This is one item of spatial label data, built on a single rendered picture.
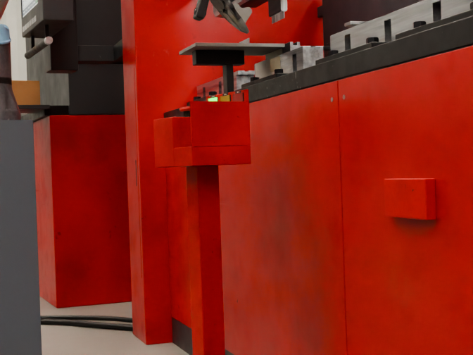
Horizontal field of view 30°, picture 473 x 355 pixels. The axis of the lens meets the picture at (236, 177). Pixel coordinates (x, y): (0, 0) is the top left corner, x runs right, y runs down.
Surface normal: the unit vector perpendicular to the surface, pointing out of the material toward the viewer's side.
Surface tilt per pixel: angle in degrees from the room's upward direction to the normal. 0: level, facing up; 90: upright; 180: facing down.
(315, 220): 90
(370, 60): 90
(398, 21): 90
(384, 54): 90
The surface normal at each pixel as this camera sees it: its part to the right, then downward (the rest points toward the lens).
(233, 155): 0.52, -0.01
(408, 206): -0.95, 0.04
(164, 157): -0.85, 0.04
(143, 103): 0.31, 0.00
